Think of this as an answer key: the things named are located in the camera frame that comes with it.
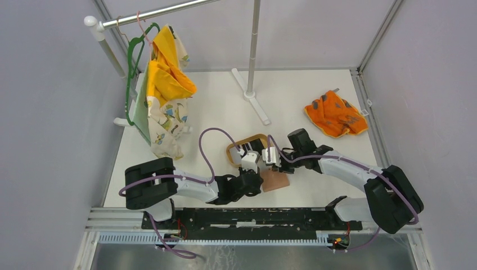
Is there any tan oval card tray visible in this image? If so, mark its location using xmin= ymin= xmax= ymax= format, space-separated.
xmin=226 ymin=134 xmax=268 ymax=168

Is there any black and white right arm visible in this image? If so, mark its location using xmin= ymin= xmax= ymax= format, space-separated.
xmin=262 ymin=129 xmax=424 ymax=234

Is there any white rack base foot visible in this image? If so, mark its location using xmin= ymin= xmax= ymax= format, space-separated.
xmin=231 ymin=68 xmax=271 ymax=125

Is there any yellow patterned garment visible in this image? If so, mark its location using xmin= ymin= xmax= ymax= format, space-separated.
xmin=133 ymin=25 xmax=197 ymax=160

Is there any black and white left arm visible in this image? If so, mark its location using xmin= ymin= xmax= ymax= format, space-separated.
xmin=119 ymin=157 xmax=263 ymax=230

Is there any metal clothes rack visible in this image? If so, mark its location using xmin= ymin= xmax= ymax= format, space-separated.
xmin=83 ymin=1 xmax=261 ymax=79

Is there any white left rack foot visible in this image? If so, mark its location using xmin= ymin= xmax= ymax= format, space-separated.
xmin=113 ymin=118 xmax=131 ymax=127

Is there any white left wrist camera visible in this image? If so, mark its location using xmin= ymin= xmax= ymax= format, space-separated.
xmin=241 ymin=151 xmax=260 ymax=173

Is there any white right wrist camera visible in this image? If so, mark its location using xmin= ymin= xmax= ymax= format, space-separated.
xmin=262 ymin=146 xmax=281 ymax=167

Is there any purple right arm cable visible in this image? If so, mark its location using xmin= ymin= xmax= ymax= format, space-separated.
xmin=266 ymin=134 xmax=420 ymax=226

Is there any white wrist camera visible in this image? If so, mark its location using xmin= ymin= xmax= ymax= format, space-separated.
xmin=262 ymin=146 xmax=281 ymax=167
xmin=241 ymin=151 xmax=260 ymax=173

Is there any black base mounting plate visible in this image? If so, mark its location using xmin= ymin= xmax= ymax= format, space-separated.
xmin=155 ymin=208 xmax=363 ymax=240

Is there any green clothes hanger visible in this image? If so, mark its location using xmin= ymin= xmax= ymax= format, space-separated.
xmin=124 ymin=22 xmax=160 ymax=127

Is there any aluminium frame rail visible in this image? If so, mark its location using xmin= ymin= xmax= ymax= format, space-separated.
xmin=84 ymin=206 xmax=424 ymax=247

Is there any pink clothes hanger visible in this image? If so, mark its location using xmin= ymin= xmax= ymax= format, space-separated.
xmin=136 ymin=11 xmax=153 ymax=60

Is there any orange cloth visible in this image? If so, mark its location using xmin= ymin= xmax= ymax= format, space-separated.
xmin=304 ymin=91 xmax=368 ymax=138

